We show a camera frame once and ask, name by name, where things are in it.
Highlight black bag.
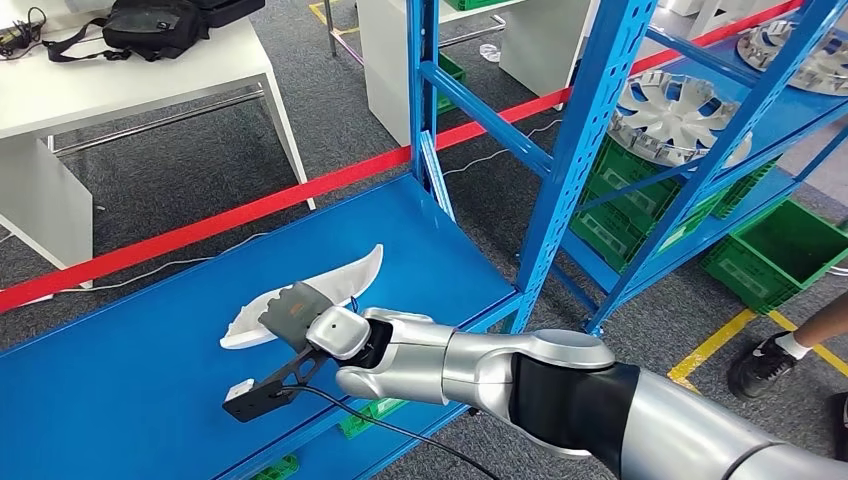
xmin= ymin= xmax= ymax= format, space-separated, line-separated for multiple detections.
xmin=42 ymin=0 xmax=266 ymax=64

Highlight person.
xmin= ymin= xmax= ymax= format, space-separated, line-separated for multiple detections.
xmin=727 ymin=291 xmax=848 ymax=462

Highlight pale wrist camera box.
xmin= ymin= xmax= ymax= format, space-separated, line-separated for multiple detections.
xmin=223 ymin=378 xmax=257 ymax=404

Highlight white floor cable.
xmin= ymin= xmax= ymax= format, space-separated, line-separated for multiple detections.
xmin=442 ymin=119 xmax=564 ymax=179
xmin=62 ymin=231 xmax=273 ymax=294

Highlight white cabinet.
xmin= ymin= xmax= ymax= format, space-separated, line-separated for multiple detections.
xmin=357 ymin=0 xmax=591 ymax=148

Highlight red barrier tape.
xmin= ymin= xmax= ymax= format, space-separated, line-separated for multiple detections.
xmin=0 ymin=0 xmax=804 ymax=316

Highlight white curved plastic part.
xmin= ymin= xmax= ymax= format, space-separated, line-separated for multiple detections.
xmin=219 ymin=243 xmax=384 ymax=351

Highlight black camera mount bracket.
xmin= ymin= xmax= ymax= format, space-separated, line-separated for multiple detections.
xmin=221 ymin=345 xmax=333 ymax=424

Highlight white table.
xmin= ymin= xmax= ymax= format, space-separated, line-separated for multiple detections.
xmin=0 ymin=16 xmax=317 ymax=291

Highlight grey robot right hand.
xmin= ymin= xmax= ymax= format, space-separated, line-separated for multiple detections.
xmin=258 ymin=281 xmax=336 ymax=352

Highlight black charger cables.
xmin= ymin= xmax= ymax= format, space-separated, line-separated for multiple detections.
xmin=0 ymin=6 xmax=49 ymax=61

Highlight green plastic crate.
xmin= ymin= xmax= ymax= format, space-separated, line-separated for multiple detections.
xmin=702 ymin=198 xmax=848 ymax=317
xmin=337 ymin=397 xmax=411 ymax=441
xmin=435 ymin=51 xmax=467 ymax=115
xmin=250 ymin=453 xmax=301 ymax=480
xmin=570 ymin=192 xmax=705 ymax=274
xmin=712 ymin=158 xmax=778 ymax=221
xmin=591 ymin=135 xmax=687 ymax=220
xmin=445 ymin=0 xmax=515 ymax=12

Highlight silver wheel hubcap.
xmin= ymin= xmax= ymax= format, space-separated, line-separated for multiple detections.
xmin=606 ymin=69 xmax=755 ymax=169
xmin=736 ymin=19 xmax=848 ymax=98

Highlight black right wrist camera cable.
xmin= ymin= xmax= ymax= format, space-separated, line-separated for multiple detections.
xmin=284 ymin=385 xmax=501 ymax=480

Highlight blue metal shelf rack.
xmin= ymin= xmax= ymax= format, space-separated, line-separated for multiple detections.
xmin=0 ymin=0 xmax=657 ymax=480
xmin=563 ymin=0 xmax=848 ymax=336

